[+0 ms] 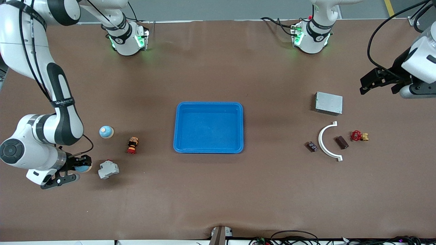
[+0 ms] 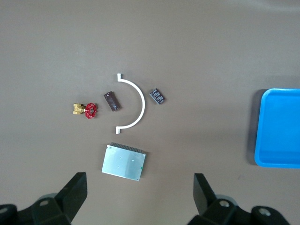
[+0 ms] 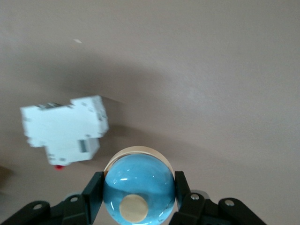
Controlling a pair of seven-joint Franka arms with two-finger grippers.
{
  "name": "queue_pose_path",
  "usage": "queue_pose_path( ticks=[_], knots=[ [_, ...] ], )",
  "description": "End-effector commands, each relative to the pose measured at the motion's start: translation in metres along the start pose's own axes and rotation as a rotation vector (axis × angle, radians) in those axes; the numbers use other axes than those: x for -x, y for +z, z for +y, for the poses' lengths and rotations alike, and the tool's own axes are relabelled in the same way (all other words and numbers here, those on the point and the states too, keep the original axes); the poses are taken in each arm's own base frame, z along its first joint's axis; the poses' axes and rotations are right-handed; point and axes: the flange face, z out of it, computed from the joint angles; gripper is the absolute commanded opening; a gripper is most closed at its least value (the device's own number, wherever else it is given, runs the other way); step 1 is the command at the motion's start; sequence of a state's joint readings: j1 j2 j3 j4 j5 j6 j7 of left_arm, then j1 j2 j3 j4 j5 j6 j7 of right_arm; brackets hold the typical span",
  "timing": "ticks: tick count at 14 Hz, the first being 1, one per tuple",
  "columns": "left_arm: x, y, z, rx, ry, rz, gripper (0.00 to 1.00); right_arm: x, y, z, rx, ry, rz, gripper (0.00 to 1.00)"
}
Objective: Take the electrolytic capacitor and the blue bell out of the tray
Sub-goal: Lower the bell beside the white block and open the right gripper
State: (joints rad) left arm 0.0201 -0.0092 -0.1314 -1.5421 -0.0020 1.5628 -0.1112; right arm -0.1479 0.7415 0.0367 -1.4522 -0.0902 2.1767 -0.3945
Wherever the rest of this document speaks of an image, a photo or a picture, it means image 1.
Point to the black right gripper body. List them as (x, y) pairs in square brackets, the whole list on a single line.
[(72, 161)]

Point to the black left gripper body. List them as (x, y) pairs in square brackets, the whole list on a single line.
[(397, 70)]

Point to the light blue call bell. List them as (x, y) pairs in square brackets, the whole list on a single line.
[(85, 168), (106, 132)]

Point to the dark brown block capacitor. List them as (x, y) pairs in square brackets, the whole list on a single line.
[(341, 142)]

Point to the black capacitor with terminals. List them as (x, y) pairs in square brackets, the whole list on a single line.
[(312, 146)]

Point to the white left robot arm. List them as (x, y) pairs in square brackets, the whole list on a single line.
[(315, 41)]

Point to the white circuit breaker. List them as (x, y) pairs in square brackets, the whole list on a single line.
[(108, 170)]

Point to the red orange emergency stop button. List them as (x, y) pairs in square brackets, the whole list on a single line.
[(133, 144)]

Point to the grey metal power supply box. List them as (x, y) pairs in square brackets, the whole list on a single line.
[(328, 103)]

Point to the white table edge panel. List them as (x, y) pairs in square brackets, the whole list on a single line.
[(54, 242), (160, 242)]

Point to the blue plastic tray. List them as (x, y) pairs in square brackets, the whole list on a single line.
[(211, 129)]

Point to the brown table cover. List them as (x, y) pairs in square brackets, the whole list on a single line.
[(218, 190)]

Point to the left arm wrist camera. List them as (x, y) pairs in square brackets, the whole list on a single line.
[(408, 92)]

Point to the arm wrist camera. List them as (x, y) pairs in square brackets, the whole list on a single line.
[(58, 182), (408, 92)]

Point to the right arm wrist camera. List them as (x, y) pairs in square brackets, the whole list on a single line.
[(58, 182)]

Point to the aluminium frame profile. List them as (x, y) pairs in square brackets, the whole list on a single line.
[(414, 22)]

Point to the white curved plastic bracket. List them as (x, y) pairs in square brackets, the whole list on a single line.
[(320, 139)]

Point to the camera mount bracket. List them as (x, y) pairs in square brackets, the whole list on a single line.
[(218, 236)]

